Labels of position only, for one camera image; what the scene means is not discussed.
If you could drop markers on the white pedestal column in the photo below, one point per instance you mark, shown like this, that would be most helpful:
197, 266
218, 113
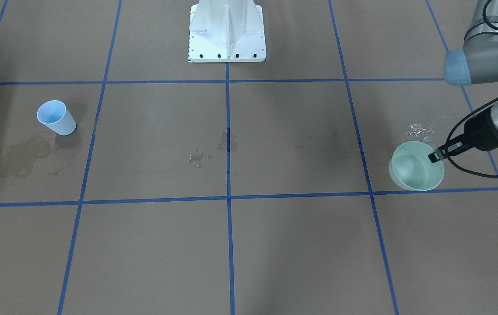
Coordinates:
226, 31

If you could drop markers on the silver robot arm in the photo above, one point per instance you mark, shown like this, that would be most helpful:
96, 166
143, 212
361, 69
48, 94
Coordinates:
475, 63

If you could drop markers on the mint green bowl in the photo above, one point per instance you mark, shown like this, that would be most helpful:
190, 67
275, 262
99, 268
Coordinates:
411, 169

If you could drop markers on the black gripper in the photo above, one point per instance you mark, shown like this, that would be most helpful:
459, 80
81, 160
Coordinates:
480, 132

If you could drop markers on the light blue paper cup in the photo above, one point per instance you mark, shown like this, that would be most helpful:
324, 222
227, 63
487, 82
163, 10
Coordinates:
54, 115

